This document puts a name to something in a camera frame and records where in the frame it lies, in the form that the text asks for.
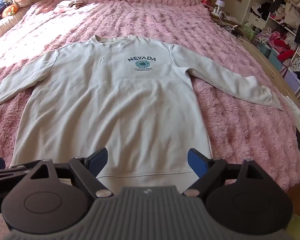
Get white Nevada sweatshirt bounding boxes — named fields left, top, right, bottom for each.
left=0, top=36, right=281, bottom=192

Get small folded pink clothes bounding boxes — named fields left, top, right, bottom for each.
left=53, top=0, right=83, bottom=14

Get wooden nightstand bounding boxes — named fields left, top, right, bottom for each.
left=210, top=12, right=242, bottom=29

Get pink fluffy bed blanket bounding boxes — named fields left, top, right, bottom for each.
left=0, top=0, right=300, bottom=191

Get white bedside lamp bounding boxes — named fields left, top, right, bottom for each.
left=213, top=0, right=225, bottom=15

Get white open wardrobe shelf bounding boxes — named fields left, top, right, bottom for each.
left=245, top=0, right=300, bottom=99

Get orange plush toy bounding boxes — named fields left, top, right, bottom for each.
left=1, top=4, right=19, bottom=18

